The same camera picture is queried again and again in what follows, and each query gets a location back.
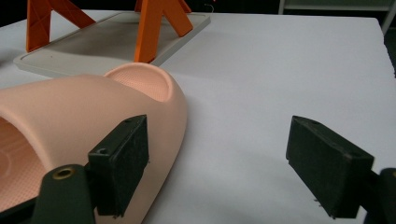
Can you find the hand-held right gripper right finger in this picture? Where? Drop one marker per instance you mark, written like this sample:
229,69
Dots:
327,168

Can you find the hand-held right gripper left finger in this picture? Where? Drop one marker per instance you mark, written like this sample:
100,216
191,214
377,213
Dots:
120,165

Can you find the pink rubber slipper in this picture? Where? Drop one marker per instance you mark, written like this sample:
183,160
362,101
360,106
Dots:
77,109

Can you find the white shoe rack orange legs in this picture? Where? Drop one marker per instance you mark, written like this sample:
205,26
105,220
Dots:
93,46

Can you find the white metal stand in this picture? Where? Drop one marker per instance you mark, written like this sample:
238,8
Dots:
336,6

